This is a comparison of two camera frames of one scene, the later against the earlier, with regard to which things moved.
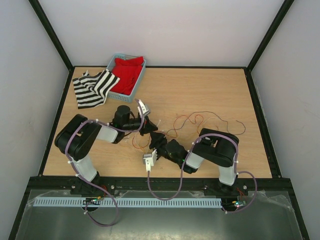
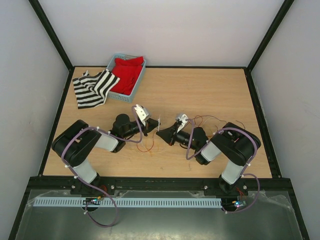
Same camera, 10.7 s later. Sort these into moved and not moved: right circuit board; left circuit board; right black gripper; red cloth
Moved: right black gripper
Not moved: red cloth; right circuit board; left circuit board
